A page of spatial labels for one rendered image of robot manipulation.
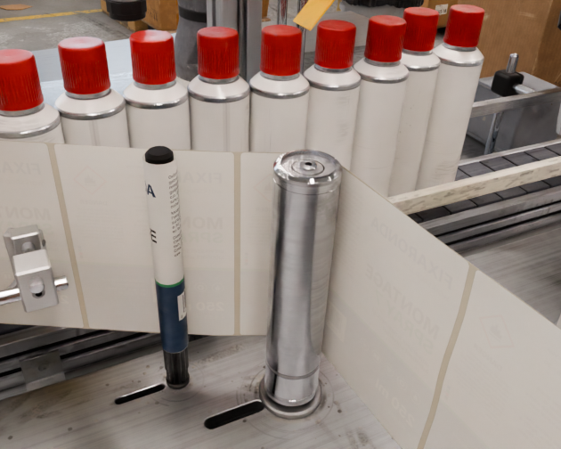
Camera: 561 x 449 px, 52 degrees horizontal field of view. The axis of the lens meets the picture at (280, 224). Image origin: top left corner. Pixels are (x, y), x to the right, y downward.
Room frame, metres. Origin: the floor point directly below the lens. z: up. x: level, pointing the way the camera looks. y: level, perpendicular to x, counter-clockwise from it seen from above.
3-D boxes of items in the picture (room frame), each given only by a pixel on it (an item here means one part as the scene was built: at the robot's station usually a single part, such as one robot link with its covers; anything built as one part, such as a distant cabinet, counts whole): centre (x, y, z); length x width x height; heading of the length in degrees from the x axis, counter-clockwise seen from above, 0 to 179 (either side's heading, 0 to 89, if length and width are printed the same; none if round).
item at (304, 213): (0.28, -0.01, 0.97); 0.05 x 0.05 x 0.19
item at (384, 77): (0.52, -0.08, 0.98); 0.05 x 0.05 x 0.20
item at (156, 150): (0.29, 0.07, 0.97); 0.02 x 0.02 x 0.19
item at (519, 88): (0.73, -0.30, 0.91); 0.07 x 0.03 x 0.16; 28
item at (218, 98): (0.46, 0.06, 0.98); 0.05 x 0.05 x 0.20
